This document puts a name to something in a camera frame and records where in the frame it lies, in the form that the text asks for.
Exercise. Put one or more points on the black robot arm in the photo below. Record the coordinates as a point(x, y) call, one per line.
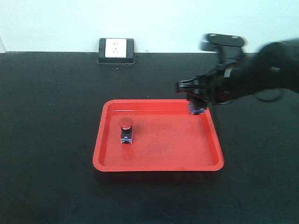
point(275, 66)

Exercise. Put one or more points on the red plastic tray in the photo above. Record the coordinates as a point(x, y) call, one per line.
point(166, 137)

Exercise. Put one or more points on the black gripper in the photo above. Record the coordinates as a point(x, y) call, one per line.
point(217, 86)

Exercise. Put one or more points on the red mushroom push button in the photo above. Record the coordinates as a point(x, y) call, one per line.
point(126, 126)

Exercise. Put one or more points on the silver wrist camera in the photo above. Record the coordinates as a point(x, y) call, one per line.
point(228, 47)

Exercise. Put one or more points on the black white power socket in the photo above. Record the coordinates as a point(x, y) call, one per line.
point(116, 50)

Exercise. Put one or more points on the yellow mushroom push button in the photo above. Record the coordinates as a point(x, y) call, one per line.
point(197, 106)

